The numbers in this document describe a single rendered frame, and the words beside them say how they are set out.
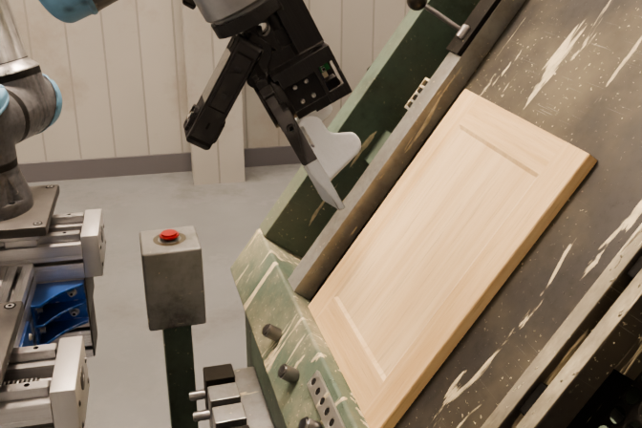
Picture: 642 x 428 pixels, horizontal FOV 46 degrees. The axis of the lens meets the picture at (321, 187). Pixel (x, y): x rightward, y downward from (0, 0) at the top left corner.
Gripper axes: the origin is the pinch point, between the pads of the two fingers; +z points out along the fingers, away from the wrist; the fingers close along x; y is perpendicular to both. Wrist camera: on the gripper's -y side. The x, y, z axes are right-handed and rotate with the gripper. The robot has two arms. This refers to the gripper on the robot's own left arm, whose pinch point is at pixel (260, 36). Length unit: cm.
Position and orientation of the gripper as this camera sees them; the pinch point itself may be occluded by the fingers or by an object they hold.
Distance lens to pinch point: 143.0
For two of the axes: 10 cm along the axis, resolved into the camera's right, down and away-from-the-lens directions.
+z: 4.6, 7.9, 4.0
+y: 8.7, -5.0, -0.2
